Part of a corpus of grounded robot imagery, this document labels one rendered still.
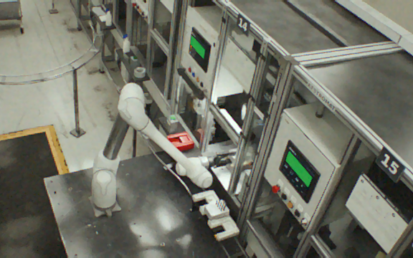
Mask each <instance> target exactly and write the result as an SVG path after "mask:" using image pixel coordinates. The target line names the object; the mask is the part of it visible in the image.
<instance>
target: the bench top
mask: <svg viewBox="0 0 413 258"><path fill-rule="evenodd" d="M155 154H156V155H157V156H158V158H160V159H161V160H162V161H163V162H164V163H165V164H166V165H168V164H170V163H173V162H174V161H175V160H174V159H173V158H172V157H171V156H170V155H169V154H168V153H167V152H166V151H164V150H163V151H158V152H155ZM170 169H171V170H172V171H173V172H174V173H175V174H176V175H177V176H178V177H179V178H180V179H181V180H182V181H183V182H184V183H185V185H186V186H187V188H188V189H189V191H190V193H191V194H192V196H194V195H197V194H201V193H203V191H202V189H201V187H200V186H197V185H196V184H195V183H194V182H193V181H191V179H190V178H189V177H188V176H180V175H179V174H178V173H177V171H176V165H175V166H172V167H170ZM65 177H67V179H65ZM44 183H45V186H46V189H47V193H48V197H49V200H50V203H51V206H52V210H53V213H54V217H55V220H56V223H57V226H58V228H59V231H60V234H61V237H62V241H63V244H64V246H65V251H66V254H67V258H227V255H226V254H225V252H224V250H223V248H222V247H221V245H220V243H219V242H218V240H217V239H216V237H215V236H212V234H211V232H210V231H209V230H208V229H207V227H206V225H205V223H204V222H203V220H202V219H201V217H200V215H199V210H198V211H194V212H190V211H189V210H190V209H191V207H192V203H193V202H192V200H191V197H190V195H189V194H188V191H187V190H186V188H185V187H184V185H183V184H182V183H181V182H180V180H179V179H177V177H175V176H174V175H173V174H172V172H170V170H169V169H165V168H164V165H163V164H162V163H161V162H160V161H158V160H157V158H156V157H155V155H154V154H153V153H149V154H145V155H142V156H137V157H133V158H127V159H124V160H121V161H119V164H118V170H117V172H116V176H115V183H116V184H117V193H116V201H117V202H118V205H119V207H120V208H121V211H120V212H114V213H112V218H111V219H109V218H108V217H107V216H106V214H104V215H102V216H99V217H95V213H94V211H93V209H92V206H91V203H90V202H89V201H88V198H89V197H90V196H92V167H90V168H85V169H82V170H79V171H73V172H70V173H64V174H62V175H58V176H53V177H49V178H48V177H46V178H44ZM54 192H56V193H54ZM221 243H222V244H223V246H224V248H225V249H226V250H227V253H228V254H229V256H231V255H233V254H236V253H239V252H241V251H242V250H241V249H240V248H239V246H238V244H237V243H236V241H235V240H234V238H233V236H231V237H229V238H226V239H223V240H221Z"/></svg>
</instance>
